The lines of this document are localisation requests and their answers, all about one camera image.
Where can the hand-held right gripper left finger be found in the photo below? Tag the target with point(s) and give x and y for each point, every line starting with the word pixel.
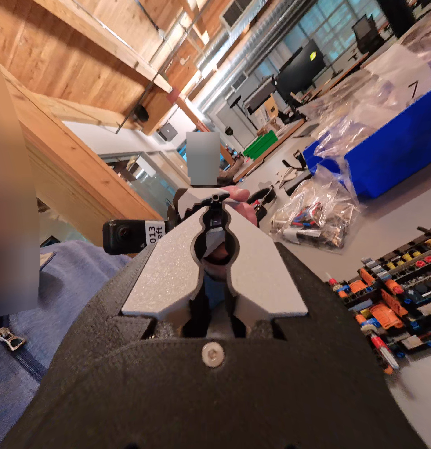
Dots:
pixel 162 277

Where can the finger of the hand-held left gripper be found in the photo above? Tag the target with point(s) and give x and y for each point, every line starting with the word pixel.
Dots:
pixel 213 240
pixel 198 198

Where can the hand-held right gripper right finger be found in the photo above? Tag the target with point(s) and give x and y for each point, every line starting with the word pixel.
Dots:
pixel 268 277

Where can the black orange lego model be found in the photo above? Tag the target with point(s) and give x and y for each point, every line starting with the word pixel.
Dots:
pixel 411 280

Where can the clear bag of lego parts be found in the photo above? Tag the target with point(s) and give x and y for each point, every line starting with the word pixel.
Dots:
pixel 317 217

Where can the person's left hand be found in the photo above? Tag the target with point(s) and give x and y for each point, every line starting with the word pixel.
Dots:
pixel 241 200

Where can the stack of green crates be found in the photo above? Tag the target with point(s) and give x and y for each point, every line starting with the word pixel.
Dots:
pixel 261 143

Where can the dark grey block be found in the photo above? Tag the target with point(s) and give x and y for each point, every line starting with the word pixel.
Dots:
pixel 301 184

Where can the black curved plastic part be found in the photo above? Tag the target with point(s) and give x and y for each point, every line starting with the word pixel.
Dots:
pixel 294 164

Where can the blue plastic bin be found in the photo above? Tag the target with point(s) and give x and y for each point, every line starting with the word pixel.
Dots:
pixel 394 158
pixel 327 165

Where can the large black screen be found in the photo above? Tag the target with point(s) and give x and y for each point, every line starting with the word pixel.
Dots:
pixel 299 70

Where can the heap of clear plastic bags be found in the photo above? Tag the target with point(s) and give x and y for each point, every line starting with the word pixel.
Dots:
pixel 376 87

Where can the black office chair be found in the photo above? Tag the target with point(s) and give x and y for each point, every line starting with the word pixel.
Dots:
pixel 368 33

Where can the black wall box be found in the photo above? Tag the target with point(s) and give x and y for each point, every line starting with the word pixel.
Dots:
pixel 168 131

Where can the silver ventilation duct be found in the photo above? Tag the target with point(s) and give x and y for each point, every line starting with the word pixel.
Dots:
pixel 257 38

